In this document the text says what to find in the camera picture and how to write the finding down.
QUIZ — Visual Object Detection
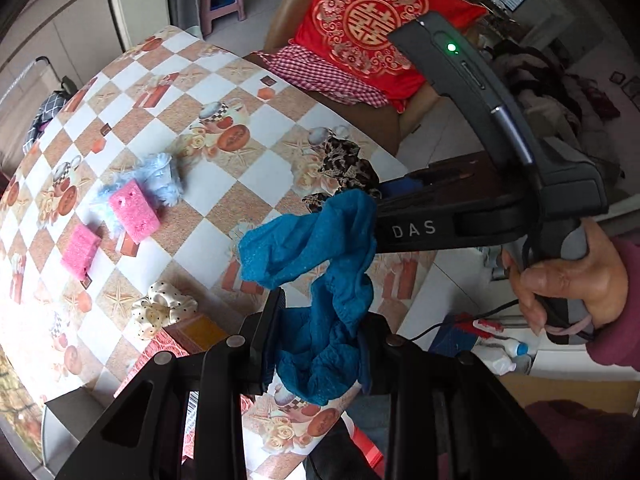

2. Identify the black cable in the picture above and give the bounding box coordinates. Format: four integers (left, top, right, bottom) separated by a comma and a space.
400, 300, 523, 346

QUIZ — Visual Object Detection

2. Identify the checked printed tablecloth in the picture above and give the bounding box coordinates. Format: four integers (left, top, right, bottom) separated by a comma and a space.
0, 25, 441, 476

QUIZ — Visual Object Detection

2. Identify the white polka dot scrunchie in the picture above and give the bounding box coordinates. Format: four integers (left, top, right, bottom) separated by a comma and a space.
131, 280, 199, 343

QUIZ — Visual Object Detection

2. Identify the red patterned carton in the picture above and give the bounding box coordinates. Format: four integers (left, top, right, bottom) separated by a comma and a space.
114, 312, 281, 463

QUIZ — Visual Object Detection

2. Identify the grey cardboard box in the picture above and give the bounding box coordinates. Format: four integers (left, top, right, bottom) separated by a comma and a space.
42, 385, 123, 466

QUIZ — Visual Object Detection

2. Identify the large blue mesh cloth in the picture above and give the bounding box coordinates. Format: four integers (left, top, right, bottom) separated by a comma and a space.
238, 189, 379, 407

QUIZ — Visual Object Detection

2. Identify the pile of clothes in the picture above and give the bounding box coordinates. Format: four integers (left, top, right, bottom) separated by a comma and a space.
492, 40, 626, 186

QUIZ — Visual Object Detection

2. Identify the leopard print scrunchie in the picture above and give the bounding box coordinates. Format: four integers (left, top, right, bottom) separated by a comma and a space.
301, 137, 382, 217

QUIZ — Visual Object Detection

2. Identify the dark plaid cloth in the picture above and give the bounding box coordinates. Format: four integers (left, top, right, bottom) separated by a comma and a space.
22, 89, 68, 153

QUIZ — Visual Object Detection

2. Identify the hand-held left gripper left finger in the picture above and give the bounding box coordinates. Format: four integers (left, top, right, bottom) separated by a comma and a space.
55, 287, 287, 480

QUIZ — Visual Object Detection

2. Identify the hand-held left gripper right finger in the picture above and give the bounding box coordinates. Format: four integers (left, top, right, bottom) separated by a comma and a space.
356, 312, 571, 480

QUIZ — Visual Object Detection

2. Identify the person's right hand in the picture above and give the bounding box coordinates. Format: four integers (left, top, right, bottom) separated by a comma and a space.
501, 220, 630, 343

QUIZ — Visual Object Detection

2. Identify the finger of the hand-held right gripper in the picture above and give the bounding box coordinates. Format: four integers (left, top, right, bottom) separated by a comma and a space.
375, 192, 526, 257
379, 157, 501, 202

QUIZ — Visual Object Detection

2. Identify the person's right forearm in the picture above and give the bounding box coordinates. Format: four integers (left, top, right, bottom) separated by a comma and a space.
582, 237, 640, 376

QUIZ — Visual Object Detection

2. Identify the red gold-print cushion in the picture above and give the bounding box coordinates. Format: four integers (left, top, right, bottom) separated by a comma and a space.
289, 0, 490, 113

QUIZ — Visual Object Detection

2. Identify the white blue-capped bottle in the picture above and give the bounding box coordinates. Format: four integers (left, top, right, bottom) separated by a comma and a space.
470, 339, 532, 377

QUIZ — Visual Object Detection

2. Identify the brown armchair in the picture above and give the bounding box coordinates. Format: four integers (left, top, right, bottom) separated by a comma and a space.
260, 0, 453, 153

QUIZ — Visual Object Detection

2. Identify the folding metal rack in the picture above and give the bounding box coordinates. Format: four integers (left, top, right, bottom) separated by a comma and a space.
0, 55, 81, 161

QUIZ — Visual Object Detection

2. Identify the person's maroon top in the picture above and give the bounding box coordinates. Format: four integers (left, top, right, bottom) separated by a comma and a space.
522, 399, 640, 480

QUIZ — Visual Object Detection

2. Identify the light blue fluffy scrunchie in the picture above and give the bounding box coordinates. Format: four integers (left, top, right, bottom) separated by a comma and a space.
91, 152, 186, 237

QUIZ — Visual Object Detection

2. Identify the pink sponge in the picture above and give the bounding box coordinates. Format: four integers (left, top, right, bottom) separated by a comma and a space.
60, 223, 104, 281
108, 182, 162, 241

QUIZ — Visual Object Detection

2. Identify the red white gingham cloth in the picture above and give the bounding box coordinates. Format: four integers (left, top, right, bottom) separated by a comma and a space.
252, 42, 391, 109

